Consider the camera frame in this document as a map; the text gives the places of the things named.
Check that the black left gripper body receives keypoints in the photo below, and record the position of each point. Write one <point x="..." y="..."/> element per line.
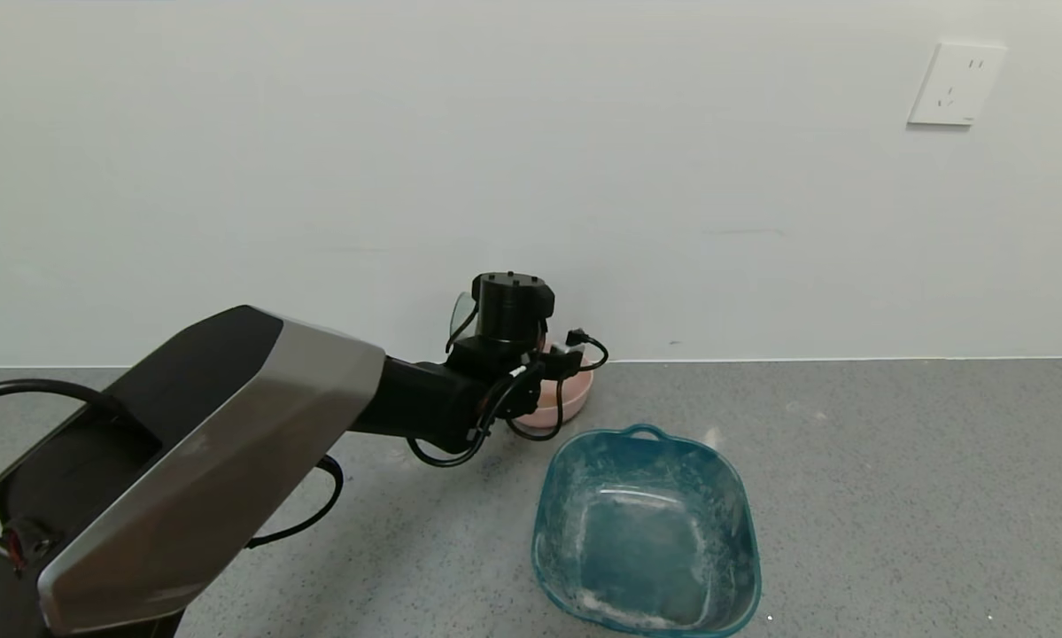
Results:
<point x="513" y="310"/>

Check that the ribbed clear glass cup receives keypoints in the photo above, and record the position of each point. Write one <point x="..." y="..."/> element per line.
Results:
<point x="461" y="317"/>

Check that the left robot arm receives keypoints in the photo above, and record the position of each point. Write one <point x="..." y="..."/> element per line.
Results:
<point x="212" y="443"/>

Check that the pink bowl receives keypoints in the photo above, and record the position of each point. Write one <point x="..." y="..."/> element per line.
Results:
<point x="575" y="394"/>

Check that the white wall socket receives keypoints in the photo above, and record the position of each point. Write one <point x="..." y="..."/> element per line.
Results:
<point x="956" y="84"/>

